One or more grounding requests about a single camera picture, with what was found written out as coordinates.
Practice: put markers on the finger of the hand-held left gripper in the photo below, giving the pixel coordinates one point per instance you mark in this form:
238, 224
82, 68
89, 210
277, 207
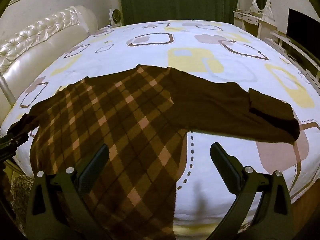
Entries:
13, 138

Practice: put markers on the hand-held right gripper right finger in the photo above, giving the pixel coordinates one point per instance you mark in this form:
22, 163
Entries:
225, 165

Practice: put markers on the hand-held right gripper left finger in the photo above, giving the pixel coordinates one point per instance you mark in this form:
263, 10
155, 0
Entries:
96, 163

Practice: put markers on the brown plaid sweater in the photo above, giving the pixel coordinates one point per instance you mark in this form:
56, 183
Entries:
125, 120

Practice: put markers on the leopard print cloth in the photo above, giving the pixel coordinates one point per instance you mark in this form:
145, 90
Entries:
21, 195

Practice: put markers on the cream tufted leather headboard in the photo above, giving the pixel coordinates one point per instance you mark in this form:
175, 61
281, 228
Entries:
37, 55

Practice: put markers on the bed with patterned white sheet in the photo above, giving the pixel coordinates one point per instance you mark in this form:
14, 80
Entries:
175, 45

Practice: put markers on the white television cabinet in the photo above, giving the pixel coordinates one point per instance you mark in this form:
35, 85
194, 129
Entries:
295, 51

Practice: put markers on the white dressing table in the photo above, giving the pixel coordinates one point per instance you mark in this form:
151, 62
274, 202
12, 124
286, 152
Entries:
250, 21

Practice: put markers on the black television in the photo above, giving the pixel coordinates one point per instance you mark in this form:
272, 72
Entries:
302, 30

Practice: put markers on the dark green curtain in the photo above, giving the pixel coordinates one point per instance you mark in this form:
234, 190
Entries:
175, 0

